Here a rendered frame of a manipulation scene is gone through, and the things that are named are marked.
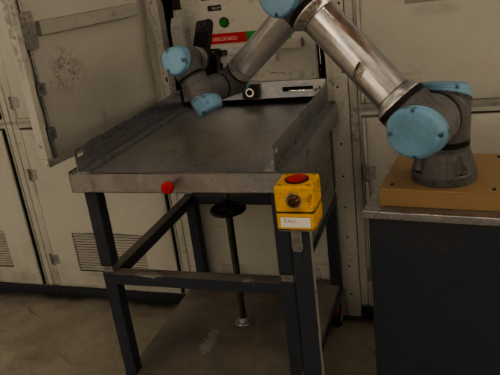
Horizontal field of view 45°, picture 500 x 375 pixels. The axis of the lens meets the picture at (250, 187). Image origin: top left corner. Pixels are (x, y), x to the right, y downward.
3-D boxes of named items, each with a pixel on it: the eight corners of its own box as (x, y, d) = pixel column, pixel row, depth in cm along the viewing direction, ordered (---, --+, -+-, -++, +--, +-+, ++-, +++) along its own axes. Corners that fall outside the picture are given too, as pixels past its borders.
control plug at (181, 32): (189, 69, 207) (181, 17, 201) (175, 70, 208) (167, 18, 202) (197, 65, 214) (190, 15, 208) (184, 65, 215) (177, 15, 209)
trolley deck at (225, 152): (290, 193, 144) (288, 170, 142) (72, 192, 164) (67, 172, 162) (338, 119, 204) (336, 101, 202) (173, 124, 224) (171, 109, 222)
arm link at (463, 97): (478, 131, 140) (479, 74, 135) (460, 148, 130) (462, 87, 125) (427, 128, 147) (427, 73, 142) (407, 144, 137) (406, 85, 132)
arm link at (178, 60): (170, 84, 155) (153, 56, 155) (187, 82, 165) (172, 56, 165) (193, 68, 152) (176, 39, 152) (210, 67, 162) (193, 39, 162)
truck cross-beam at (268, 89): (327, 95, 206) (325, 78, 204) (184, 102, 223) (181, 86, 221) (329, 92, 210) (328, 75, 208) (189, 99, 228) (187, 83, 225)
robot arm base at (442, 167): (483, 168, 145) (484, 129, 141) (469, 190, 133) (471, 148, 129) (420, 164, 152) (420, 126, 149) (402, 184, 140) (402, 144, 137)
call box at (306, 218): (315, 233, 120) (311, 185, 117) (277, 231, 123) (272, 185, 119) (323, 216, 127) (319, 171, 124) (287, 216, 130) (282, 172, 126)
